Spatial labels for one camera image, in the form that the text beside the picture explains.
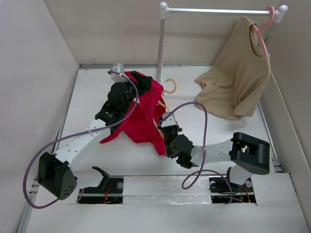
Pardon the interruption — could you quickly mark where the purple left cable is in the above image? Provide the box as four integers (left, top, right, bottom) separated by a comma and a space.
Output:
22, 70, 139, 209

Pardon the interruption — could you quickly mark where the red t shirt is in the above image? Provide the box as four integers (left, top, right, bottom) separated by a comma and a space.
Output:
100, 79, 166, 155

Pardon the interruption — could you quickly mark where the white clothes rack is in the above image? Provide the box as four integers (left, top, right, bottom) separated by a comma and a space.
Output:
155, 1, 288, 83

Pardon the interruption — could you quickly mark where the pink plastic hanger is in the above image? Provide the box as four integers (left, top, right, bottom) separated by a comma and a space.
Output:
251, 6, 277, 56

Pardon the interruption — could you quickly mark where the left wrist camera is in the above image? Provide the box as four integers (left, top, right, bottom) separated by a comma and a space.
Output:
108, 63, 125, 83

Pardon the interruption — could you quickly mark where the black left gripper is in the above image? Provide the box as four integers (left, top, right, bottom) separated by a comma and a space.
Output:
118, 72, 152, 115

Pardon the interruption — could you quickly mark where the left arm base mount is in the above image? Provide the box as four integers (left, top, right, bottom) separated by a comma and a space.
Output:
77, 166, 124, 204

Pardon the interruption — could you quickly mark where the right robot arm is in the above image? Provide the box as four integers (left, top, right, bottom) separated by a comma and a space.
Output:
158, 125, 270, 191

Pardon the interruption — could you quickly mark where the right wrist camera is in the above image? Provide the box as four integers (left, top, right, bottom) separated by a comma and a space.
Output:
159, 112, 177, 128

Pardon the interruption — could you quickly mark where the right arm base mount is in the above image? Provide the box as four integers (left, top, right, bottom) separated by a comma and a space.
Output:
209, 175, 256, 204

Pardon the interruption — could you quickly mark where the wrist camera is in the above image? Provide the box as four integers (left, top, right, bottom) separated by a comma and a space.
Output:
159, 112, 177, 128
108, 63, 125, 83

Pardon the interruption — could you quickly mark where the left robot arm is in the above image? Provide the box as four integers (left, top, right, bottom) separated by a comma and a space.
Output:
38, 70, 153, 200

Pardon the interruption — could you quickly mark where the beige t shirt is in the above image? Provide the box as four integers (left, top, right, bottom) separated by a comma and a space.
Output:
195, 16, 271, 120

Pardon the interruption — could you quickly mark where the beige plastic hanger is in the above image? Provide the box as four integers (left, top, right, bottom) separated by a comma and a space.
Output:
152, 78, 177, 140

